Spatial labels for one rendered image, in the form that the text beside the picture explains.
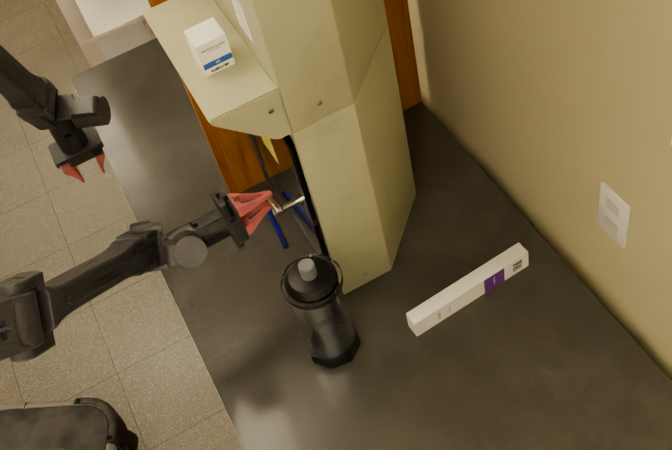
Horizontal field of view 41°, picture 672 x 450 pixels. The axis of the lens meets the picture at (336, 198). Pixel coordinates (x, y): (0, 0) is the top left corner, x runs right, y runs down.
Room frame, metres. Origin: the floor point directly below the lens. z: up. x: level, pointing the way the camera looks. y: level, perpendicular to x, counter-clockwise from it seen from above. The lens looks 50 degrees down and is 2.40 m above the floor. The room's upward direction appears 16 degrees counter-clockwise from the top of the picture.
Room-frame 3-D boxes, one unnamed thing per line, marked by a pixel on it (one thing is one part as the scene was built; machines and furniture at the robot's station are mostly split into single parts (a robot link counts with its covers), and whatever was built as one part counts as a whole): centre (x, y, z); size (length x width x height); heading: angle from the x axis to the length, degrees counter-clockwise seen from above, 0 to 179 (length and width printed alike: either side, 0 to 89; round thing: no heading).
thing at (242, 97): (1.13, 0.14, 1.46); 0.32 x 0.12 x 0.10; 15
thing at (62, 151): (1.35, 0.48, 1.21); 0.10 x 0.07 x 0.07; 105
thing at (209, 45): (1.09, 0.12, 1.54); 0.05 x 0.05 x 0.06; 16
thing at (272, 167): (1.14, 0.09, 1.19); 0.30 x 0.01 x 0.40; 15
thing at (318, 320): (0.89, 0.08, 1.06); 0.11 x 0.11 x 0.21
